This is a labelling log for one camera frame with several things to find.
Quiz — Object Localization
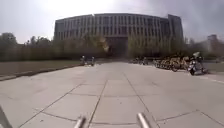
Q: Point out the parked two-wheeler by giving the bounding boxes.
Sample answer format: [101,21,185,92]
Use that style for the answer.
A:
[89,56,96,67]
[79,55,87,66]

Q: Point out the grey concrete slab pavement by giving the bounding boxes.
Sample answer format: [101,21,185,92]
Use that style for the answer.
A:
[0,61,224,128]

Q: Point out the group of parked two-wheelers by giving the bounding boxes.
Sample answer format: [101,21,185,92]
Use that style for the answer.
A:
[130,56,150,66]

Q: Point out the large grey curved building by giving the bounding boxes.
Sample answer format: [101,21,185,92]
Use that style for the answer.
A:
[53,12,185,58]

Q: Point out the row of parked bicycles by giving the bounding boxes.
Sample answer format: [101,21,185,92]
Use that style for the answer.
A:
[152,55,192,72]

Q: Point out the robot's own part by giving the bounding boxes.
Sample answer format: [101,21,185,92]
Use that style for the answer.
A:
[73,115,87,128]
[136,112,151,128]

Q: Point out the row of trees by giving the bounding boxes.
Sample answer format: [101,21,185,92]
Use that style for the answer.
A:
[0,32,194,62]

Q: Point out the brown lawn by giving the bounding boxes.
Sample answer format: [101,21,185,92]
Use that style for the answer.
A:
[0,59,83,76]

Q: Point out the parked scooter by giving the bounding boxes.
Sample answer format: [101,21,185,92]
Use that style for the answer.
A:
[186,51,208,76]

